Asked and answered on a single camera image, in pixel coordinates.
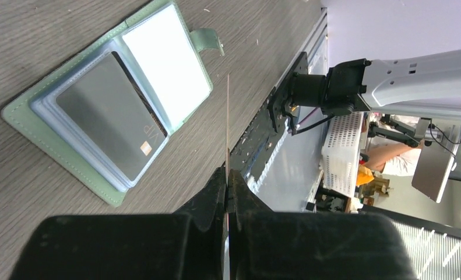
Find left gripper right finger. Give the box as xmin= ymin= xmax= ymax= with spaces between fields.
xmin=228 ymin=170 xmax=416 ymax=279

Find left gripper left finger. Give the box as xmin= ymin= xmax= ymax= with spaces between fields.
xmin=10 ymin=168 xmax=226 ymax=279

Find gold VIP card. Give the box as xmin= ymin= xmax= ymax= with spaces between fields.
xmin=223 ymin=73 xmax=231 ymax=279

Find dark grey VIP card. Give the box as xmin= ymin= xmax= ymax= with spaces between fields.
xmin=55 ymin=51 xmax=168 ymax=187

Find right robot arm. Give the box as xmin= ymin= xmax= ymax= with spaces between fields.
xmin=268 ymin=50 xmax=461 ymax=130

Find white perforated basket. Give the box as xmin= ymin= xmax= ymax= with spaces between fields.
xmin=322 ymin=112 xmax=364 ymax=197

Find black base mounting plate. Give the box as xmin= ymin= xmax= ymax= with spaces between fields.
xmin=230 ymin=51 xmax=308 ymax=181

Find person in background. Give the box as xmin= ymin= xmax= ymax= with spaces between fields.
xmin=364 ymin=137 xmax=424 ymax=177

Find grey monitor in background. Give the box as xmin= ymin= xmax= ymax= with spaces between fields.
xmin=411 ymin=120 xmax=461 ymax=203

